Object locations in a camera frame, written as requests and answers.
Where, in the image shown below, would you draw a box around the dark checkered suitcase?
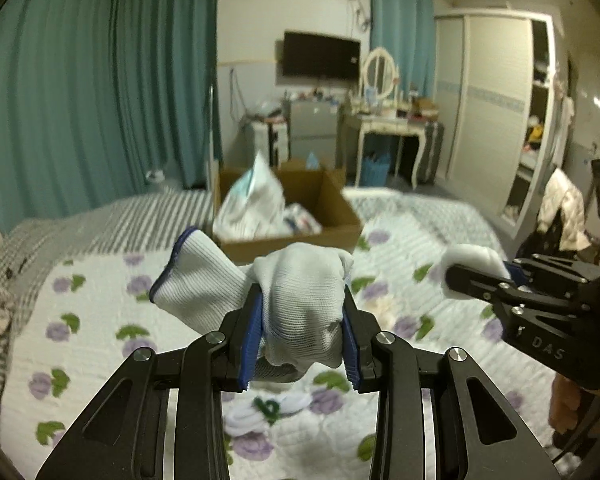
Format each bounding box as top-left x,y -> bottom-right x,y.
418,122 -> 444,184

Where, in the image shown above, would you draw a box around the white louvered wardrobe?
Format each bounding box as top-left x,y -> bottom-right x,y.
434,9 -> 557,238

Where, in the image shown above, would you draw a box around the person right hand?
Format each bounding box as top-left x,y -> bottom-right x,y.
548,374 -> 595,452

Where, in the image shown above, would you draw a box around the open cardboard box on bed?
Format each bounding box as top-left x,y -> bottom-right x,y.
212,159 -> 362,264

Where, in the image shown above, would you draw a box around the grey checkered bedsheet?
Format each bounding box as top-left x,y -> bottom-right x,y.
0,188 -> 503,415

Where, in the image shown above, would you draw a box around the cardboard box on floor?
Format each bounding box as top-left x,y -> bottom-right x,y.
304,152 -> 347,188

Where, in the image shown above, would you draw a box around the grey mini fridge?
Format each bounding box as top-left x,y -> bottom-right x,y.
287,100 -> 339,168

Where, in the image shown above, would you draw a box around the oval vanity mirror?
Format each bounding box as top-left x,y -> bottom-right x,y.
361,47 -> 399,101

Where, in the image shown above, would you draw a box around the cleansing towel pack white teal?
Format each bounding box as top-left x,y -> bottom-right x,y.
213,153 -> 292,242

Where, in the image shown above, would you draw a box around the white suitcase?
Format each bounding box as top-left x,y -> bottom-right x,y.
244,122 -> 289,168

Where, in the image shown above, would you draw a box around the large teal curtain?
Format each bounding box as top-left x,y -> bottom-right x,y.
0,0 -> 218,233

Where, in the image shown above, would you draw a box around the white dressing table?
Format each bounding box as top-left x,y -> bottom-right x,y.
340,112 -> 427,190

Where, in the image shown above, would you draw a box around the white knit work glove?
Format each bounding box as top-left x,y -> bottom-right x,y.
149,229 -> 353,382

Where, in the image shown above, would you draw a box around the white mop stick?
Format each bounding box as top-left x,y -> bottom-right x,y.
208,84 -> 215,165

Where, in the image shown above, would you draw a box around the clear water jug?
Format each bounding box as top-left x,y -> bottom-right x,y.
145,169 -> 166,188

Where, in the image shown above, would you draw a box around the jacket on chair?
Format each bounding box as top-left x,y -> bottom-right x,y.
516,168 -> 591,260

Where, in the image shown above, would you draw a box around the black wall television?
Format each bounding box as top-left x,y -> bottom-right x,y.
282,30 -> 361,81

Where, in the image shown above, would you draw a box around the blue laundry basket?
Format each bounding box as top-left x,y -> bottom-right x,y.
361,153 -> 391,188

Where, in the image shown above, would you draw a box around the right teal curtain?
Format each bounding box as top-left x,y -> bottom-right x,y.
370,0 -> 437,96

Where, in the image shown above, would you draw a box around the navy floral tissue paper pack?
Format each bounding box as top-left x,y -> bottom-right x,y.
283,203 -> 323,235

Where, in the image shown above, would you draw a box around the small white sock ball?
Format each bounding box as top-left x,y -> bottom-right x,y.
429,244 -> 510,300

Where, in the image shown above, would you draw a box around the floral white quilt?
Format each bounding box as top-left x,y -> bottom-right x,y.
0,212 -> 562,479

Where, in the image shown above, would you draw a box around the white socks with green band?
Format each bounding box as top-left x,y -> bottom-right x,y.
223,392 -> 312,438

